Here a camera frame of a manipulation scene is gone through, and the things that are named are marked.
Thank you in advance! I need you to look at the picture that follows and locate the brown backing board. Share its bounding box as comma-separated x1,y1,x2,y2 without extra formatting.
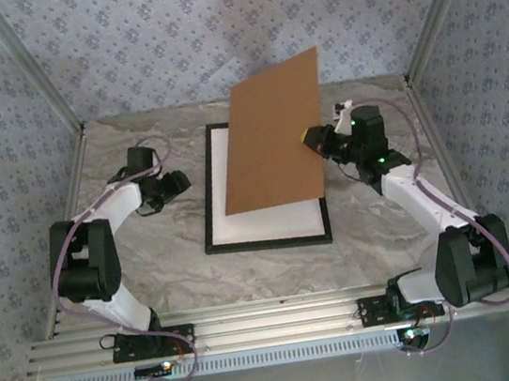
204,46,340,217

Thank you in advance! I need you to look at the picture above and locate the photo print of white buildings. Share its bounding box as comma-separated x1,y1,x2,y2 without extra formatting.
197,114,328,250

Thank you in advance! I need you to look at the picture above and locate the black picture frame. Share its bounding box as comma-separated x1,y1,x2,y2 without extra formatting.
187,109,334,260

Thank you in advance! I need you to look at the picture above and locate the small circuit board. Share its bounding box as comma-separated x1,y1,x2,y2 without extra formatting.
398,324,434,343
133,360,175,380

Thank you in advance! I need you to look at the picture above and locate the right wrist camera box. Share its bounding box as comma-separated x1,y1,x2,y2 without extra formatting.
328,99,358,137

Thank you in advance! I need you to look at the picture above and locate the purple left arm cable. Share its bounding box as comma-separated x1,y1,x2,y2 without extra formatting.
32,133,206,381

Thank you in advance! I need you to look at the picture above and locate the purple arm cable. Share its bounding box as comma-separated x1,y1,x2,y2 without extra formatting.
32,133,206,381
348,79,509,361

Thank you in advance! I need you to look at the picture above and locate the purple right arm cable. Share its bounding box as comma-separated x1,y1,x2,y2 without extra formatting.
348,79,509,361

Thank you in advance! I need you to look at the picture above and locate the aluminium table side rail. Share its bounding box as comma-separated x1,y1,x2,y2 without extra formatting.
14,128,116,343
404,69,504,282

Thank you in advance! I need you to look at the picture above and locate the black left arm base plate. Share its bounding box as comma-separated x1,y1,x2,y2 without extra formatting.
109,321,199,366

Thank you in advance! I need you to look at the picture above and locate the wide aluminium base rail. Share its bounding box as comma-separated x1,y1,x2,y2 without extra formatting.
21,264,509,380

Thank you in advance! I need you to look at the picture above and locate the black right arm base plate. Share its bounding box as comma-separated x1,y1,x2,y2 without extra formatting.
355,285,446,328

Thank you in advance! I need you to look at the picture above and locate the grey slotted cable duct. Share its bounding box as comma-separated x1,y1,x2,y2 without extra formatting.
45,327,404,381

